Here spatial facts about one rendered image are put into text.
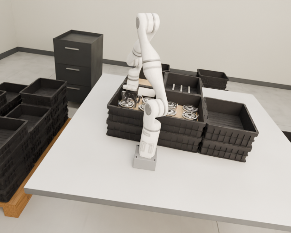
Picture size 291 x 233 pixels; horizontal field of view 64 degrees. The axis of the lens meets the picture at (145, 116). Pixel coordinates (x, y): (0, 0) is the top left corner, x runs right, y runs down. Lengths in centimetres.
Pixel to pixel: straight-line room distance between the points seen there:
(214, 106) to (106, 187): 98
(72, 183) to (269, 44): 464
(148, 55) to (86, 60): 185
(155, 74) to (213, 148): 62
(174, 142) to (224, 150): 30
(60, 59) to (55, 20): 225
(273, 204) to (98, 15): 432
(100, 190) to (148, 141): 34
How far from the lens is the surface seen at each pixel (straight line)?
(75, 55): 297
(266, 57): 531
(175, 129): 142
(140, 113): 138
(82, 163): 134
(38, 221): 201
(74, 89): 313
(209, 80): 332
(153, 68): 114
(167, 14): 476
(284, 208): 143
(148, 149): 125
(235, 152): 153
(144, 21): 118
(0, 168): 177
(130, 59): 142
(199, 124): 138
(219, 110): 178
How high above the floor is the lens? 159
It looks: 30 degrees down
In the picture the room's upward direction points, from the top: 8 degrees clockwise
